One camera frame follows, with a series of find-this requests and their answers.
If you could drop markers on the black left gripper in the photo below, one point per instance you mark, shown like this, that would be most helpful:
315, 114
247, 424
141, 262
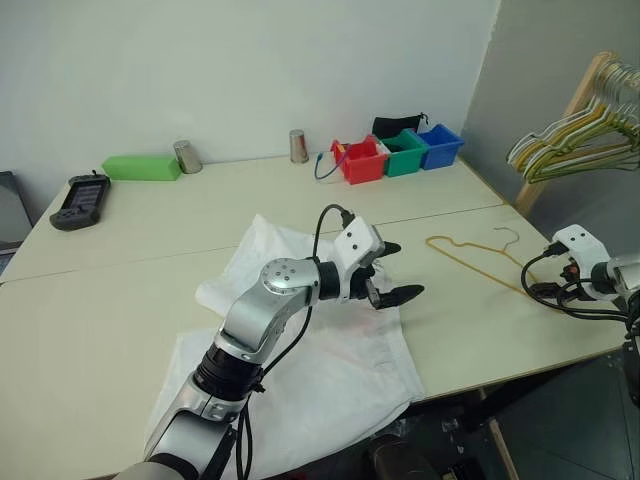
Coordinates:
361, 286

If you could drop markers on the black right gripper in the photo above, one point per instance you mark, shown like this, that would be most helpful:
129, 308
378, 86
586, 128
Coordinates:
570, 272

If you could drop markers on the white shorts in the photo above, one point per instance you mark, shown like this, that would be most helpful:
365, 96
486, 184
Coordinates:
325, 375

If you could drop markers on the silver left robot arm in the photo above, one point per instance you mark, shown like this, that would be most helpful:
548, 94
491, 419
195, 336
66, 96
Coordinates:
280, 280

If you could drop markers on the red plastic bin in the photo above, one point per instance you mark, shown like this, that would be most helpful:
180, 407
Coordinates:
362, 165

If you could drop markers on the green plastic bin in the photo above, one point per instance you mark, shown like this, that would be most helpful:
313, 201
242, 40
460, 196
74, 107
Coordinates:
407, 160

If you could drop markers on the blue plastic bin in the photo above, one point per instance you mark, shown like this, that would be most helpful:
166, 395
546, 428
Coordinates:
442, 150

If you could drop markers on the steel cup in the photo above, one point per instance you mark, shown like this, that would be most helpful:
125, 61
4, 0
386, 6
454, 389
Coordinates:
298, 147
188, 157

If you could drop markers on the wooden clothes rack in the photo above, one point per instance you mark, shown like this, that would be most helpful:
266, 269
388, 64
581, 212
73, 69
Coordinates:
580, 95

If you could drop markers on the dark rounded shape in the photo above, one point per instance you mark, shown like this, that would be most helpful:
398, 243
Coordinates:
395, 457

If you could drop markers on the wooden table leg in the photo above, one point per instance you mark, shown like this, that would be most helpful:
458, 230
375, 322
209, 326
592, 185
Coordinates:
502, 450

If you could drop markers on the green rectangular box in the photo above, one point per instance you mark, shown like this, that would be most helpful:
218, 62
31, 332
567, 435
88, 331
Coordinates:
140, 167

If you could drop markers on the black handheld controller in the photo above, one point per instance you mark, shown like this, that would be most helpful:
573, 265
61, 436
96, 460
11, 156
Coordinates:
82, 202

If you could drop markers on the dark laptop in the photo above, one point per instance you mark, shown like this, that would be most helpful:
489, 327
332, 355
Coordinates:
12, 210

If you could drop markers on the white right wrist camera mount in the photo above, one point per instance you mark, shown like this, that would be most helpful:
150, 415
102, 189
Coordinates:
582, 245

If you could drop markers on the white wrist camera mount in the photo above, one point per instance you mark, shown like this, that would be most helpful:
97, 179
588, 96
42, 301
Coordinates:
582, 245
356, 240

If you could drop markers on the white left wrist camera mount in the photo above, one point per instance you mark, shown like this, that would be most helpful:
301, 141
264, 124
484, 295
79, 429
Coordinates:
356, 240

